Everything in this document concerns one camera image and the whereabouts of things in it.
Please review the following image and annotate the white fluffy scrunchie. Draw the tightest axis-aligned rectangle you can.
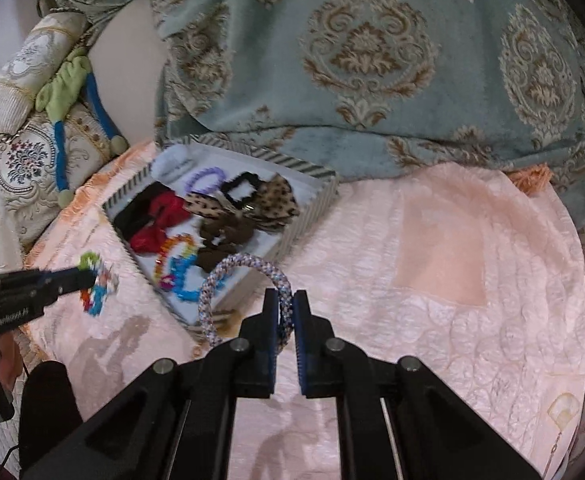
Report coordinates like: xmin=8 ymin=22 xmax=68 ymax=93
xmin=149 ymin=144 xmax=196 ymax=182

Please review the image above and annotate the peach quilted bedspread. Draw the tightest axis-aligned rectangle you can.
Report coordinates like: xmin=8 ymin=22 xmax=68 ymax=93
xmin=22 ymin=140 xmax=585 ymax=480

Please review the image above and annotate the cream embroidered cushion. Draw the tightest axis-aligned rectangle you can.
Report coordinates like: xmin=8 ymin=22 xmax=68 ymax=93
xmin=0 ymin=110 xmax=129 ymax=262

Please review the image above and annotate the leopard print hair bow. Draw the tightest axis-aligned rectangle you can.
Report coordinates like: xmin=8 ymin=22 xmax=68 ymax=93
xmin=182 ymin=174 xmax=302 ymax=235

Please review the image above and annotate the purple beaded bracelet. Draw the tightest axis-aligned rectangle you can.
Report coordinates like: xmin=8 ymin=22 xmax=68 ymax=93
xmin=186 ymin=167 xmax=226 ymax=196

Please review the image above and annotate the rainbow beaded bracelet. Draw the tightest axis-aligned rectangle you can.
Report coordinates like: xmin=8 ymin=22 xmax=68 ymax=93
xmin=154 ymin=232 xmax=199 ymax=292

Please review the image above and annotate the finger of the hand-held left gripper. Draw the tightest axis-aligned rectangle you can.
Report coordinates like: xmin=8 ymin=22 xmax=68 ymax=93
xmin=30 ymin=266 xmax=98 ymax=312

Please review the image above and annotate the cream bolster cushion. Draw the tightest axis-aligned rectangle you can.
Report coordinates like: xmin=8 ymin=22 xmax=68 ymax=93
xmin=0 ymin=10 xmax=90 ymax=137

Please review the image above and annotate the black scrunchie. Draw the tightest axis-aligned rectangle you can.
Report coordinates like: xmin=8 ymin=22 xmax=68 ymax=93
xmin=220 ymin=172 xmax=264 ymax=209

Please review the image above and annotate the green and blue plush toy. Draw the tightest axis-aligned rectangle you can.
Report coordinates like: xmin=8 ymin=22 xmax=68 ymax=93
xmin=34 ymin=54 xmax=128 ymax=209

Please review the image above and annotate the red hair bow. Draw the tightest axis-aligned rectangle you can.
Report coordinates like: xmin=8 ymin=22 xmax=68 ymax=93
xmin=130 ymin=192 xmax=194 ymax=255

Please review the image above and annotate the multicoloured beaded bracelet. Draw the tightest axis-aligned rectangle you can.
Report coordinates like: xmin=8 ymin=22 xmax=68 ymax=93
xmin=78 ymin=252 xmax=119 ymax=319

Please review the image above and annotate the blue fluffy hair tie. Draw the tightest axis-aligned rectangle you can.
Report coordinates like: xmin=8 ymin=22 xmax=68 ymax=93
xmin=169 ymin=254 xmax=214 ymax=302

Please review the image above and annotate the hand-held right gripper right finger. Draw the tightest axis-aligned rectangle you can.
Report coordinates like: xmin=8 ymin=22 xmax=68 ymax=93
xmin=293 ymin=290 xmax=544 ymax=480

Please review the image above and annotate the striped box with white inside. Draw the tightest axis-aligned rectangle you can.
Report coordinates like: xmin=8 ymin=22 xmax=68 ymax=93
xmin=101 ymin=135 xmax=341 ymax=349

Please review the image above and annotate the black hair bow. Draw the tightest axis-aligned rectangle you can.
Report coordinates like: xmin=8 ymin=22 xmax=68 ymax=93
xmin=114 ymin=182 xmax=174 ymax=237

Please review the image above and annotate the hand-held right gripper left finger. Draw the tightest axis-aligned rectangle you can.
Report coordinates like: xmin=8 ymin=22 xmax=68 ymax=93
xmin=22 ymin=289 xmax=280 ymax=480

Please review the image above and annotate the black cable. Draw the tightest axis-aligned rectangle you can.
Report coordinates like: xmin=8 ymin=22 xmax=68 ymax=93
xmin=0 ymin=437 xmax=24 ymax=472

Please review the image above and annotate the dark cloth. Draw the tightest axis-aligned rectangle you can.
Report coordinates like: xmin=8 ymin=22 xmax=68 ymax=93
xmin=18 ymin=360 xmax=84 ymax=480

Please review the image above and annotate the plain beige pillow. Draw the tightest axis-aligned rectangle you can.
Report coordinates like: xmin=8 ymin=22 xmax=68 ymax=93
xmin=91 ymin=0 xmax=169 ymax=147

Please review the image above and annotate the teal damask blanket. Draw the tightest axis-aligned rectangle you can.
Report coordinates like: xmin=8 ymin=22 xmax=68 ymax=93
xmin=32 ymin=0 xmax=585 ymax=231

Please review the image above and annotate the brown hair bow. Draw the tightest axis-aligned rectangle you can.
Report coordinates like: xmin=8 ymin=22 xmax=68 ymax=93
xmin=194 ymin=217 xmax=269 ymax=274

